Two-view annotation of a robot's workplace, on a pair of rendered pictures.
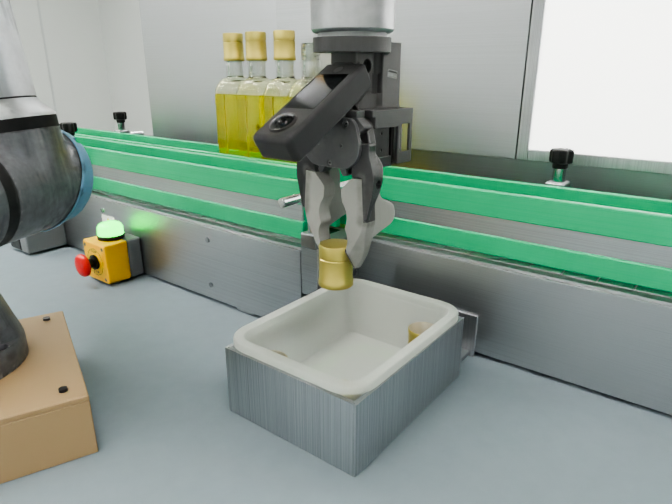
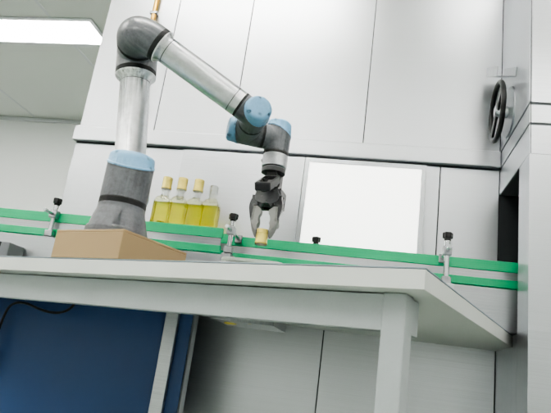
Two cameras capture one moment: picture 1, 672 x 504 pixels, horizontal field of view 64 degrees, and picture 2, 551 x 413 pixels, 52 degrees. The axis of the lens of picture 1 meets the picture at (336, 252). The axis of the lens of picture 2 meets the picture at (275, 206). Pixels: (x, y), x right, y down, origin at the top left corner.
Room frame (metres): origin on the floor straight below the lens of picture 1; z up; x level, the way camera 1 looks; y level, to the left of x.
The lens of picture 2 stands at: (-0.89, 0.67, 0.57)
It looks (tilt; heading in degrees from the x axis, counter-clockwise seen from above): 16 degrees up; 334
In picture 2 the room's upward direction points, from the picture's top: 8 degrees clockwise
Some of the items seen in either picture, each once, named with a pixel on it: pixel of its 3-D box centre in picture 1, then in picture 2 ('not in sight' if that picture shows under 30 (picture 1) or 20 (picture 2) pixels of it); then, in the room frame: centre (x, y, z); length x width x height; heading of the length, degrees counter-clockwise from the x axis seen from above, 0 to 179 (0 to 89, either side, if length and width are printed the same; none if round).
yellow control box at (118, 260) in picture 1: (112, 258); not in sight; (0.90, 0.40, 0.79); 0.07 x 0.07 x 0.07; 52
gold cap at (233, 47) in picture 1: (233, 47); (167, 183); (0.97, 0.17, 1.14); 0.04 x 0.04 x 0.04
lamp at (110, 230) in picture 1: (110, 229); not in sight; (0.90, 0.39, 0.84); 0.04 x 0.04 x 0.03
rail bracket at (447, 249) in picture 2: not in sight; (444, 272); (0.30, -0.49, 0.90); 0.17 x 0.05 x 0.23; 142
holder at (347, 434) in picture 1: (364, 352); not in sight; (0.56, -0.03, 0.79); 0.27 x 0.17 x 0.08; 142
